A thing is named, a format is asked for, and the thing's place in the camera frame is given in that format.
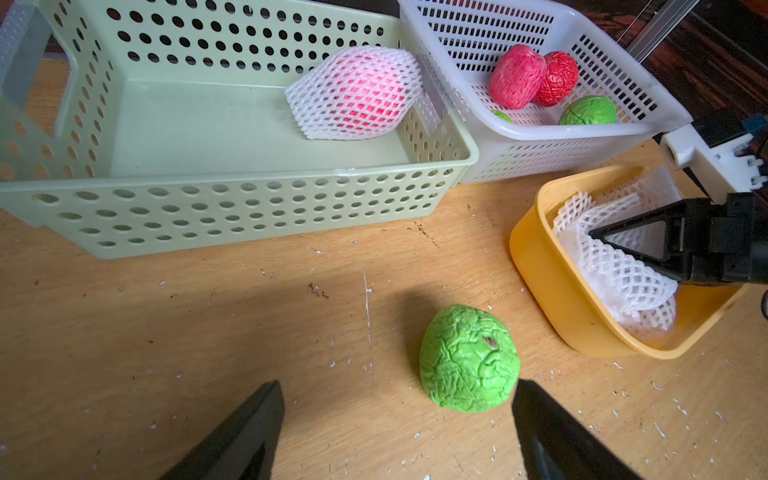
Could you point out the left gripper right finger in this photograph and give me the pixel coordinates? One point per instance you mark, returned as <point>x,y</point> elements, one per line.
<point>555,445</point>

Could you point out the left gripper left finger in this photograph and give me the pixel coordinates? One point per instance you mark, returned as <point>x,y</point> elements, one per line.
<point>243,446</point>

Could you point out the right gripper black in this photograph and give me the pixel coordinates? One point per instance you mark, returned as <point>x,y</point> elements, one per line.
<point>703,243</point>

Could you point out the green apple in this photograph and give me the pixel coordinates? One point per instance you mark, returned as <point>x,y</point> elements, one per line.
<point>468,361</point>
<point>503,116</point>
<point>590,110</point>

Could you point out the red apple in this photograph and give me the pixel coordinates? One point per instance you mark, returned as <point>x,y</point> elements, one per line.
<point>561,76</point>

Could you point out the yellow plastic tray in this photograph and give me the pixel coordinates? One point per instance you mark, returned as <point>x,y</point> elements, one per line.
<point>572,307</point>

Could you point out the white plastic basket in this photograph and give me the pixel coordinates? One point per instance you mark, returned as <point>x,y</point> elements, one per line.
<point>463,42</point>

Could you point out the green plastic basket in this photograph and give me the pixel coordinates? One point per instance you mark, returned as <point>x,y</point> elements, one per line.
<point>142,127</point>

